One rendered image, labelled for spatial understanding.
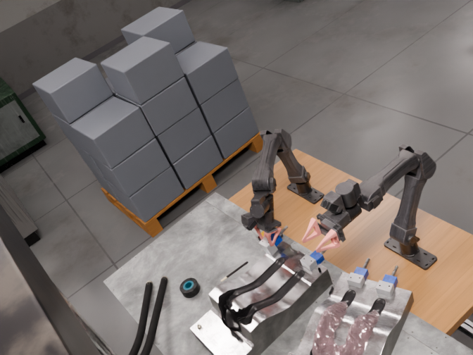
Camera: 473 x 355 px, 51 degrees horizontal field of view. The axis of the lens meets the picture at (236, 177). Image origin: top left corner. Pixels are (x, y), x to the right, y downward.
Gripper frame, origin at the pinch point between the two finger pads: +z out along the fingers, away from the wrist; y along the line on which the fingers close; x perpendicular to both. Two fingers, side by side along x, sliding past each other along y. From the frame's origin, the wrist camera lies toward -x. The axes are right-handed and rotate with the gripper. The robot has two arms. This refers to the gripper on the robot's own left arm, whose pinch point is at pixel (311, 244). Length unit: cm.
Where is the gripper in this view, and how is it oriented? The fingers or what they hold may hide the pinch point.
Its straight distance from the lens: 155.6
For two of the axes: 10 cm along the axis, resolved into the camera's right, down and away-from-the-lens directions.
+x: 3.5, 7.3, 5.9
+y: 5.5, 3.5, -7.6
